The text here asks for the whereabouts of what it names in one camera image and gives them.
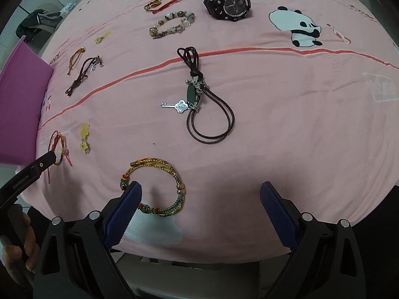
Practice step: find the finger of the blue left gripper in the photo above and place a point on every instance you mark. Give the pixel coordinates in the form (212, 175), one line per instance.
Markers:
(33, 171)

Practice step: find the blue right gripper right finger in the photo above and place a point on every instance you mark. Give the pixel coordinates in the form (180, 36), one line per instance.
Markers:
(282, 214)

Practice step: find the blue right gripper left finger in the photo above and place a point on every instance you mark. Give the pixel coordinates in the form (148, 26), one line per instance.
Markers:
(118, 213)

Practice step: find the yellow flower bear keychain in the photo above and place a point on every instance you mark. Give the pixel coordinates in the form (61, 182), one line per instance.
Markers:
(85, 147)

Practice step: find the black digital wrist watch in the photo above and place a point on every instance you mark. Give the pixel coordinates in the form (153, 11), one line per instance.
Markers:
(232, 10)

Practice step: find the purple storage box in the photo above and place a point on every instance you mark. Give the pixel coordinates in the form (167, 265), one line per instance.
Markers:
(24, 80)

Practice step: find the pink printed bed sheet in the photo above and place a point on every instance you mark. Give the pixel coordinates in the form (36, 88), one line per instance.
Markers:
(300, 93)

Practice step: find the small yellow flower charm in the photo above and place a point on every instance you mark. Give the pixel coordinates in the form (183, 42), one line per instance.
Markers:
(99, 39)

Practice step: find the dark jacket on chair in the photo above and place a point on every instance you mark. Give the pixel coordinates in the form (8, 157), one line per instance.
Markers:
(39, 20)

